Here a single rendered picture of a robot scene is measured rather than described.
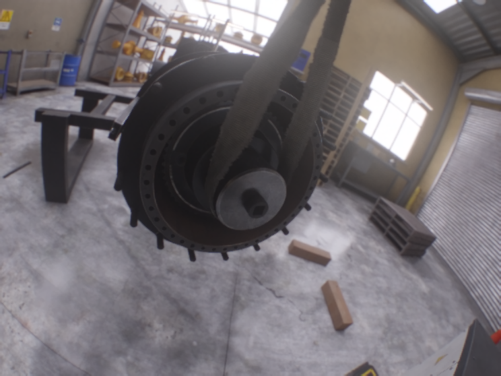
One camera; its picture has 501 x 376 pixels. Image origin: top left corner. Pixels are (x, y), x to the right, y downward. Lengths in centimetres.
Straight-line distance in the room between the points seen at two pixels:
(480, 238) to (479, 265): 60
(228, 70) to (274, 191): 24
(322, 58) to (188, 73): 23
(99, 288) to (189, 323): 50
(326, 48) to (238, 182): 27
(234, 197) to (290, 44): 27
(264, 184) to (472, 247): 544
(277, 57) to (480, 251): 544
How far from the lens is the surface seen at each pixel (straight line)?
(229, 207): 37
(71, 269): 129
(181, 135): 44
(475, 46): 799
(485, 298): 537
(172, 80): 40
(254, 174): 35
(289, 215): 55
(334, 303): 159
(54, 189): 166
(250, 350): 118
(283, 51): 34
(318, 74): 38
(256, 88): 33
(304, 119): 39
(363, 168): 520
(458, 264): 566
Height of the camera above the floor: 102
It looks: 23 degrees down
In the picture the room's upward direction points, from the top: 25 degrees clockwise
